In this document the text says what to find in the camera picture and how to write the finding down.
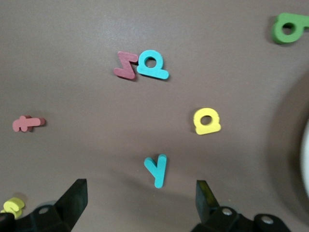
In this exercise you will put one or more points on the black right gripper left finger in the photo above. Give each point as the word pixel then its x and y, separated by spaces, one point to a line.
pixel 70 207

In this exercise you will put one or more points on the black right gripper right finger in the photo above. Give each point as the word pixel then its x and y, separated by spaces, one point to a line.
pixel 207 210

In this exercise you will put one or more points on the teal letter y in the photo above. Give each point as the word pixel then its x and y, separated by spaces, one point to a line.
pixel 158 174

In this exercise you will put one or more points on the yellow letter a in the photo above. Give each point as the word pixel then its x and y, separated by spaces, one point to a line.
pixel 207 130

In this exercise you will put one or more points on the green letter b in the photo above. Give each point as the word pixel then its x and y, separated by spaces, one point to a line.
pixel 277 31

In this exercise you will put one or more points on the yellow letter s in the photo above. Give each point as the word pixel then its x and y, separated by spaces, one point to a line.
pixel 13 205

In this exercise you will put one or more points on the pink letter t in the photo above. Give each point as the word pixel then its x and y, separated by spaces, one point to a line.
pixel 24 123

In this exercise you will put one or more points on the beige round plate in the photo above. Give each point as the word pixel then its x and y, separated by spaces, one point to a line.
pixel 307 157

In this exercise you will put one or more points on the teal letter p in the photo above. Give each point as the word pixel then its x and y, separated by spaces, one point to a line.
pixel 152 72

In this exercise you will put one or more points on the dark red letter z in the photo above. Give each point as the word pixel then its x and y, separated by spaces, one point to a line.
pixel 125 65

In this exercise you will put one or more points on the brown table cover sheet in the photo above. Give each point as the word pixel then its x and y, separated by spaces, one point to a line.
pixel 72 36

